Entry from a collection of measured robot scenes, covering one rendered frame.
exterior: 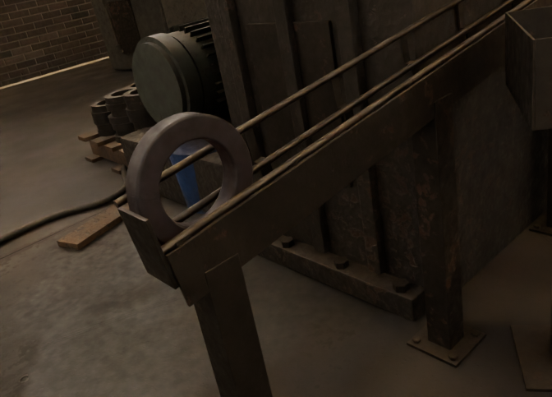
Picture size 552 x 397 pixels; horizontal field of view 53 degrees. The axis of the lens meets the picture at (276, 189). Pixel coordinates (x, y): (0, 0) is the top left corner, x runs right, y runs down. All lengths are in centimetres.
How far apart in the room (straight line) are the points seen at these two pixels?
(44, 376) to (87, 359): 11
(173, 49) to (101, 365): 113
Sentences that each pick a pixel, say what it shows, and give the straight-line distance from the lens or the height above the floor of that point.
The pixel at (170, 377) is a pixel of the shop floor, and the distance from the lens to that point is 145.
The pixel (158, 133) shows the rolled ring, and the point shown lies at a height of 72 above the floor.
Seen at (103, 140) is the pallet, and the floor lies 14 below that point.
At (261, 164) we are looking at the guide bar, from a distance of 86.
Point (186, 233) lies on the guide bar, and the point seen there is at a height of 59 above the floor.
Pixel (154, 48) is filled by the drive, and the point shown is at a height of 64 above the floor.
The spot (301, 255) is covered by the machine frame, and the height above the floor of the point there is 7.
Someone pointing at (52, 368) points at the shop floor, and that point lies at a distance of 165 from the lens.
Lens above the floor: 91
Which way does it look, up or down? 24 degrees down
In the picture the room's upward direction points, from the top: 11 degrees counter-clockwise
